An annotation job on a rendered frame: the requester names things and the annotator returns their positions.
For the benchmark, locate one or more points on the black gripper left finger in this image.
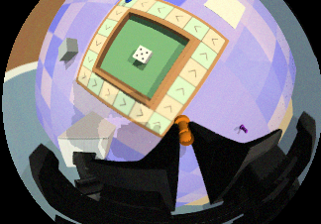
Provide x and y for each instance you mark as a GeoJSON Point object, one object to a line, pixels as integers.
{"type": "Point", "coordinates": [158, 171]}

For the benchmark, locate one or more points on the white die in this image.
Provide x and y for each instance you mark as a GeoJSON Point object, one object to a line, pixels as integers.
{"type": "Point", "coordinates": [143, 55]}

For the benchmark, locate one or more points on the orange pawn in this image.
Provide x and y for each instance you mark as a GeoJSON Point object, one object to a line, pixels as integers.
{"type": "Point", "coordinates": [185, 137]}

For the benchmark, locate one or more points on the purple game pawn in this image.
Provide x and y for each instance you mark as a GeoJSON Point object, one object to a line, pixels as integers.
{"type": "Point", "coordinates": [243, 128]}

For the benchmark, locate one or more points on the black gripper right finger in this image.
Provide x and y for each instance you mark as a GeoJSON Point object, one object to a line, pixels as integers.
{"type": "Point", "coordinates": [222, 160]}

